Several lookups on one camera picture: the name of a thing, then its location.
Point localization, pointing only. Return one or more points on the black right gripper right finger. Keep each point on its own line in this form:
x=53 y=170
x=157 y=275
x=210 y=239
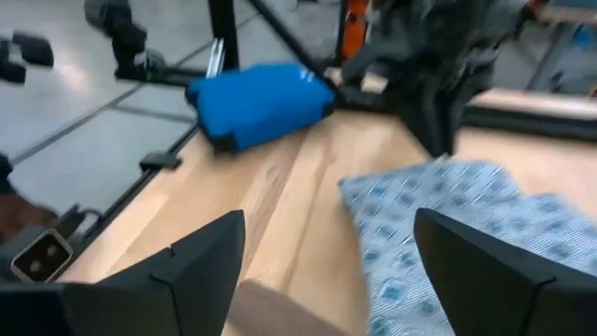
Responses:
x=490 y=298

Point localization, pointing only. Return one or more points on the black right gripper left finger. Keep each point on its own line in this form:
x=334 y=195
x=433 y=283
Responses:
x=140 y=308

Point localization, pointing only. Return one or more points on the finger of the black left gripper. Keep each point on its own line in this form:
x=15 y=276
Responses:
x=443 y=116

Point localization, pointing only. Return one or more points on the grey patterned fabric pouch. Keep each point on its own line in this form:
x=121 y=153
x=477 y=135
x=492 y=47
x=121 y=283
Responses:
x=466 y=200

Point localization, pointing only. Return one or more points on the blue first aid pouch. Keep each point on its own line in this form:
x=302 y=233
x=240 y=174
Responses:
x=261 y=102

